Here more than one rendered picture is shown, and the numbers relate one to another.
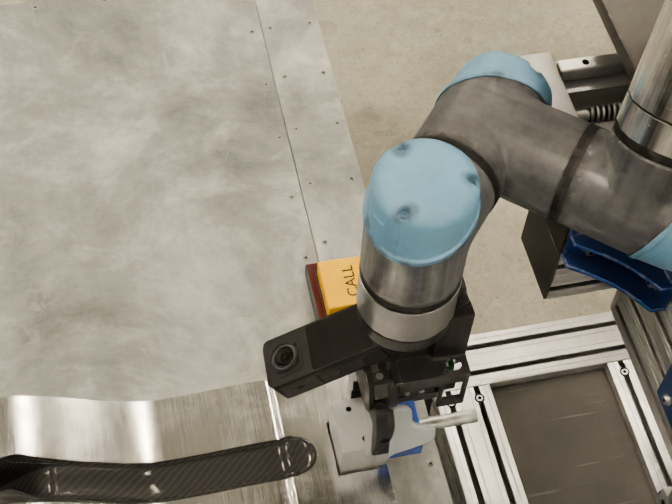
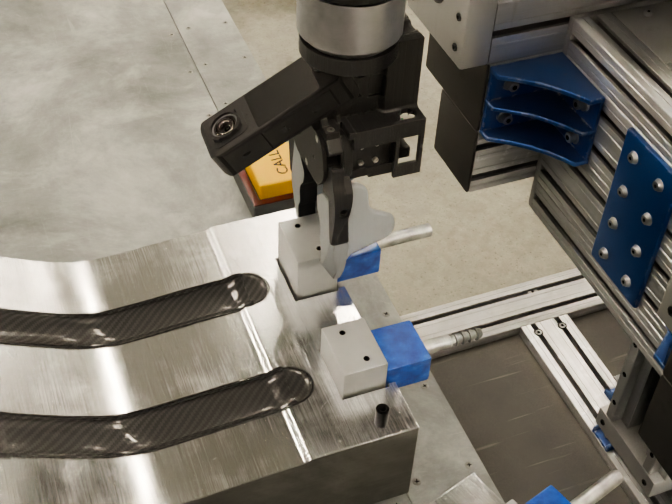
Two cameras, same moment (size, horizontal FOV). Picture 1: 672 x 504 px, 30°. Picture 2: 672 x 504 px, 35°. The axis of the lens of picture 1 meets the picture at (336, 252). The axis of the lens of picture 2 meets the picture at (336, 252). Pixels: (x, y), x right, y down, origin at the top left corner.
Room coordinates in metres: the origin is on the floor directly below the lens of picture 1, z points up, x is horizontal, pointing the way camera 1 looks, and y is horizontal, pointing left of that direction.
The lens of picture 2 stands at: (-0.12, 0.03, 1.54)
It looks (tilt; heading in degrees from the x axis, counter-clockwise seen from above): 45 degrees down; 352
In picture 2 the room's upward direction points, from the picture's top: 3 degrees clockwise
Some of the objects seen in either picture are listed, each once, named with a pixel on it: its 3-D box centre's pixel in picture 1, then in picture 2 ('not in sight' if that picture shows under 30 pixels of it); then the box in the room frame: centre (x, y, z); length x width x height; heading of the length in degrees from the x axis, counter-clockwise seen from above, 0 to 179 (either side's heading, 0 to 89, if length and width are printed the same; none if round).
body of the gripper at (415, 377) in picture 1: (407, 341); (354, 100); (0.51, -0.06, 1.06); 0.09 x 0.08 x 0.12; 106
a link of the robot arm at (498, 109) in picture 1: (500, 140); not in sight; (0.59, -0.11, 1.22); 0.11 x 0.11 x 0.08; 65
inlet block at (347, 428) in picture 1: (406, 427); (360, 246); (0.52, -0.08, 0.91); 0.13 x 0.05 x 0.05; 105
